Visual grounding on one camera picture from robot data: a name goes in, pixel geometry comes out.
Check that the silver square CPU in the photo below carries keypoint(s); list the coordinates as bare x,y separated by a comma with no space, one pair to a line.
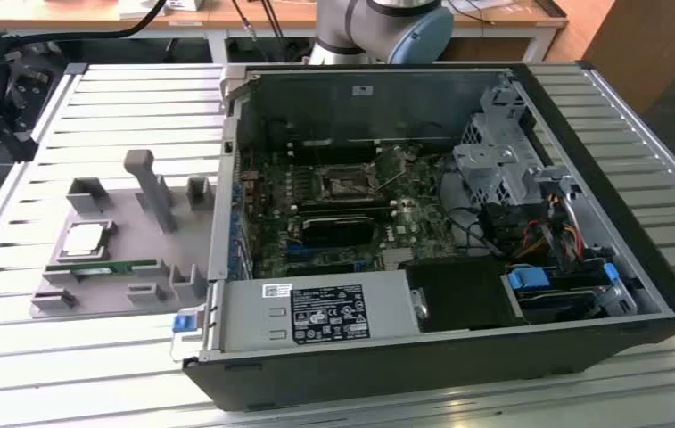
85,241

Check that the CPU socket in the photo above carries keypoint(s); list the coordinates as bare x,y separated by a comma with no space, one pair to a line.
346,183

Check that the black RAM slot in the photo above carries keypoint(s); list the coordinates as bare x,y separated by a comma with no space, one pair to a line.
343,208

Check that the white box on desk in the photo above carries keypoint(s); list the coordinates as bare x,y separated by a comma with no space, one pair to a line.
141,8

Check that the green RAM stick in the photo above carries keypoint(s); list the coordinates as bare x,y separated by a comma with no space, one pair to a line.
107,266

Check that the grey plastic parts rack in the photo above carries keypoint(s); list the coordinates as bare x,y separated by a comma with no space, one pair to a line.
117,285

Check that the wooden desk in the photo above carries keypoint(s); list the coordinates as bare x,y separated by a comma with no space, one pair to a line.
266,20

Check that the blue case latch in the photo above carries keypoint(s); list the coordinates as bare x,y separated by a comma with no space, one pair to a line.
185,324

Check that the metal locking lever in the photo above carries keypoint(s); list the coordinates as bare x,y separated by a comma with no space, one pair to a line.
390,182

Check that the grey power supply with label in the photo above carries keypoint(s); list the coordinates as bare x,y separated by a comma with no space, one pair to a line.
319,307

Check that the green motherboard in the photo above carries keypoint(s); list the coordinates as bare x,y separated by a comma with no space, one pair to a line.
414,232

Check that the silver metal drive cage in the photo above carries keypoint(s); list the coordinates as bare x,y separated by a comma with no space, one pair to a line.
494,169

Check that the black drive bay cover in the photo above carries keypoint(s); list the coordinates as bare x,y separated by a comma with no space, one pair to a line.
462,294

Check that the black open PC case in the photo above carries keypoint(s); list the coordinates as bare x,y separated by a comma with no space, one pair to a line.
433,365

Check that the blue disk carrier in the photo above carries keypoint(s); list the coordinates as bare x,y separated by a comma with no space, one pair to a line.
527,278

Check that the blue plastic clip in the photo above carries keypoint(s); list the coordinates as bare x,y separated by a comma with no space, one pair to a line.
610,273

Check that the brown wooden cabinet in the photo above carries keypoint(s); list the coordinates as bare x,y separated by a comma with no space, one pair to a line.
652,49

